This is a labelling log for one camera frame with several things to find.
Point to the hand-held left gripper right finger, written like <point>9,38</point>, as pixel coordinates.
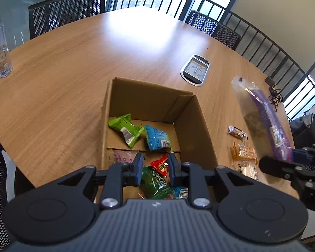
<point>173,169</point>

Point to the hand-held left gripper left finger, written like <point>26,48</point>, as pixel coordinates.
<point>137,166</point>

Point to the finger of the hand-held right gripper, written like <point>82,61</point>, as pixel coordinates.
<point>278,168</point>
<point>303,156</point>

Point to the red snack packet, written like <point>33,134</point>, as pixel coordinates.
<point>161,166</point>

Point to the pink brown snack packet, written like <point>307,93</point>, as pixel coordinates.
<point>120,156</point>

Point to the dark green snack packet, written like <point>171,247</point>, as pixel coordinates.
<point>153,182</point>

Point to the blue snack packet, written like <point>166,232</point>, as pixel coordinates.
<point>179,191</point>
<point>156,135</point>

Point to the clear biscuit packet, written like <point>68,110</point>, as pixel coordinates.
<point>248,169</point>

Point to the orange biscuit packet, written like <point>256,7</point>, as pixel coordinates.
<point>245,152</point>

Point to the brown cardboard box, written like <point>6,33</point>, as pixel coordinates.
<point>189,126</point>

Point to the purple snack packet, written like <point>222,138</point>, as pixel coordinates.
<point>267,115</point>

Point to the small clear nut packet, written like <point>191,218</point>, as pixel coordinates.
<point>237,132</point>

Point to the light green snack packet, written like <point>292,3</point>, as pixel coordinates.
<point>120,123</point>

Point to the black metal railing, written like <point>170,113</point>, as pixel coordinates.
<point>252,28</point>

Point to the clear water bottle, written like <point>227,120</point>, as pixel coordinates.
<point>0,52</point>

